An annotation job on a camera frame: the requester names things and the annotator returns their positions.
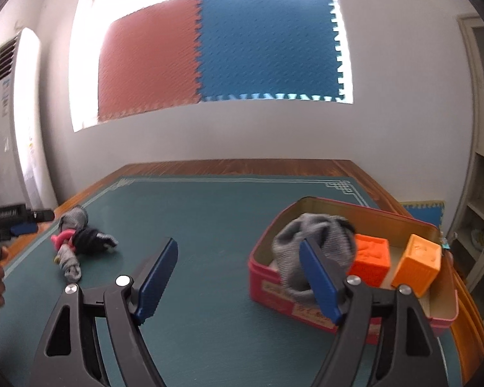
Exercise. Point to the light orange toy cube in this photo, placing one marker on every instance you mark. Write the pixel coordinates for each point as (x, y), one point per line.
(417, 262)

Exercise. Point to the red tin box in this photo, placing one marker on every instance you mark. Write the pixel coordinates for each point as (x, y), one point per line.
(274, 294)

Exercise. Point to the grey sock with yellow toe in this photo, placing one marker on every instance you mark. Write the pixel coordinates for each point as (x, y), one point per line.
(69, 268)

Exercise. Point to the dark orange toy cube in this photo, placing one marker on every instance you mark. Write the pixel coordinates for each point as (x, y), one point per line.
(369, 258)

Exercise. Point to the black sock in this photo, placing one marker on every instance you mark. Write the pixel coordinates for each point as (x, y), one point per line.
(89, 240)

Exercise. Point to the bright window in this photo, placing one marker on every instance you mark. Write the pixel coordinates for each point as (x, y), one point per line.
(80, 88)

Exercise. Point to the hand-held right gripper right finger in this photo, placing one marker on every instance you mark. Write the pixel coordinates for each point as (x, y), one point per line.
(320, 286)

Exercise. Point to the small teal object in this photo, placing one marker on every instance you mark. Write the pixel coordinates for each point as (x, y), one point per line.
(445, 244)

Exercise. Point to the red foam mat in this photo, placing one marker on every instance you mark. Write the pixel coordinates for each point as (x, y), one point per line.
(145, 60)

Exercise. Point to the white standing air conditioner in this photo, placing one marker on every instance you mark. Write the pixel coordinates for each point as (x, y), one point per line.
(8, 129)

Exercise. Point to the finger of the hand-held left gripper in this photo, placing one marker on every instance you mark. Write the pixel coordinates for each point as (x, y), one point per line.
(24, 229)
(42, 215)

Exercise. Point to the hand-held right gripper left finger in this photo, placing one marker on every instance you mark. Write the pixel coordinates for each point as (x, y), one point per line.
(157, 282)

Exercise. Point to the blue foam mat yellow edge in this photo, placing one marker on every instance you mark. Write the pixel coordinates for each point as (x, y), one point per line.
(419, 213)

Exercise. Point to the grey knit sock bundle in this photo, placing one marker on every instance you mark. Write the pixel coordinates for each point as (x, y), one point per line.
(294, 246)

